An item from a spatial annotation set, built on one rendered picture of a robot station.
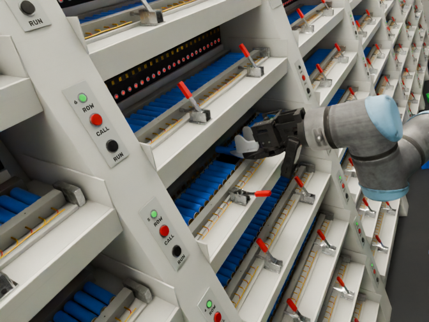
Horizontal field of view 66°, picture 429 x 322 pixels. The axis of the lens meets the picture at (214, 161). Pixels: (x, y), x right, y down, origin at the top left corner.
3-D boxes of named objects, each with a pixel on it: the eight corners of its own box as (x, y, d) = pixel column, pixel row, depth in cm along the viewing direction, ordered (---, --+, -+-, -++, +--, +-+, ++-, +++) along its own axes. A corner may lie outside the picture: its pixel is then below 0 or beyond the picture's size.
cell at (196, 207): (180, 202, 76) (204, 210, 73) (175, 207, 74) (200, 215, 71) (179, 196, 75) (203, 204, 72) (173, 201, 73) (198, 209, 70)
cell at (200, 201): (185, 197, 77) (209, 204, 74) (180, 202, 76) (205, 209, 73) (184, 191, 76) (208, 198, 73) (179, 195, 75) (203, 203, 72)
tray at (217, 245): (309, 131, 105) (311, 103, 100) (212, 279, 63) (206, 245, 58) (251, 122, 114) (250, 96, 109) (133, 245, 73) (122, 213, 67)
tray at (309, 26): (343, 18, 146) (346, -17, 139) (297, 62, 105) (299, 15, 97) (298, 18, 156) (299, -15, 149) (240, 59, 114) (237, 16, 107)
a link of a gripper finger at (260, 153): (246, 145, 82) (278, 139, 77) (249, 152, 83) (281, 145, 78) (239, 155, 79) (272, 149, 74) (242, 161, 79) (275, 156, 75)
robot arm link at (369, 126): (402, 153, 60) (389, 103, 57) (333, 161, 68) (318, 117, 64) (405, 128, 67) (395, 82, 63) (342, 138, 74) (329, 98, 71)
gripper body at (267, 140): (260, 114, 80) (308, 103, 73) (272, 144, 83) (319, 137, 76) (247, 128, 75) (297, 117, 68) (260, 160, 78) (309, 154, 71)
